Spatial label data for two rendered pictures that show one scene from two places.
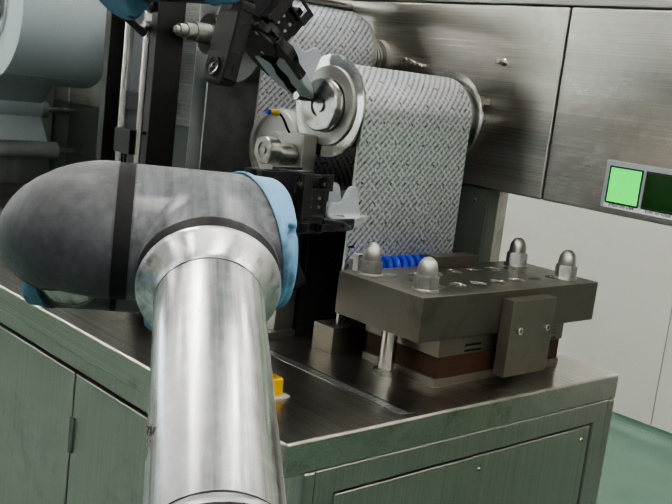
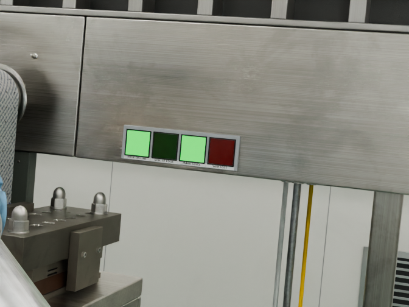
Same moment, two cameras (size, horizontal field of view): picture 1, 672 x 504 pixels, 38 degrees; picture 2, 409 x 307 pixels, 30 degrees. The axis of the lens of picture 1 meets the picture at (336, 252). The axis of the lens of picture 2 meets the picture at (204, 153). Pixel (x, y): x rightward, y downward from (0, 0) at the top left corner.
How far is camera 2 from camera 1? 0.25 m
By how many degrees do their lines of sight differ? 30
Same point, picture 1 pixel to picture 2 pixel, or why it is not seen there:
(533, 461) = not seen: outside the picture
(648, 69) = (147, 61)
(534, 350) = (92, 268)
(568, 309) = (106, 235)
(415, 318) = (17, 254)
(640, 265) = (80, 205)
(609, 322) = not seen: hidden behind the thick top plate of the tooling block
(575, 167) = (99, 131)
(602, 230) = (49, 181)
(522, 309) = (84, 238)
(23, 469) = not seen: outside the picture
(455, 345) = (42, 271)
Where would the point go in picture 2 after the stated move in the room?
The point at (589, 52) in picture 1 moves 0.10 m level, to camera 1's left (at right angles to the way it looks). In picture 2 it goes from (102, 49) to (56, 42)
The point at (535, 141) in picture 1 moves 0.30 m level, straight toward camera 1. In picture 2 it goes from (66, 114) to (91, 119)
